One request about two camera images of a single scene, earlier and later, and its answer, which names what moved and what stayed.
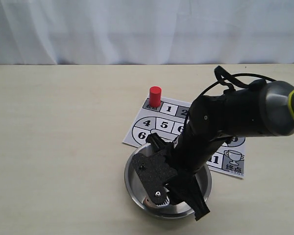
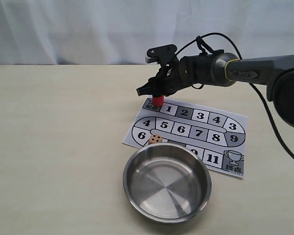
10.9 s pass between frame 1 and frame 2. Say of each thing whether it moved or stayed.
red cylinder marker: moved
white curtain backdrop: stayed
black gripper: moved
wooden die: moved
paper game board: stayed
